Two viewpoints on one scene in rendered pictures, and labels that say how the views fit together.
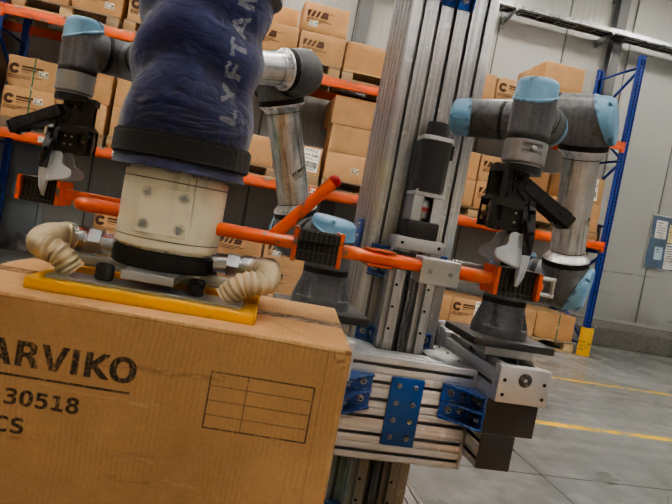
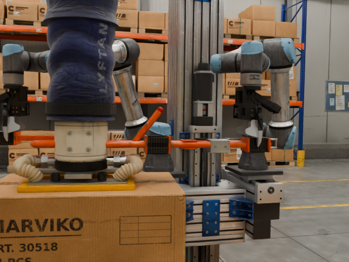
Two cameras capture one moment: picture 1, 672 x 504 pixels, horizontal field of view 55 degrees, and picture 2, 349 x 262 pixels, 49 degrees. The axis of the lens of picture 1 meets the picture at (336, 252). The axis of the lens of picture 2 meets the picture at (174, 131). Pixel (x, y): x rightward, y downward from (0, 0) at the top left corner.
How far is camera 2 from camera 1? 0.20 m
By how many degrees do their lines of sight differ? 4
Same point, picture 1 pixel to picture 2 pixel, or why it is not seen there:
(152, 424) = (95, 248)
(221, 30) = (93, 47)
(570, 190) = (277, 88)
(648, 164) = (318, 53)
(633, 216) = (315, 83)
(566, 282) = (283, 135)
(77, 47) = (12, 61)
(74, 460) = not seen: outside the picture
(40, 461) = not seen: outside the picture
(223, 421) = (129, 239)
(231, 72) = (101, 66)
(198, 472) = not seen: outside the picture
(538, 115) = (254, 60)
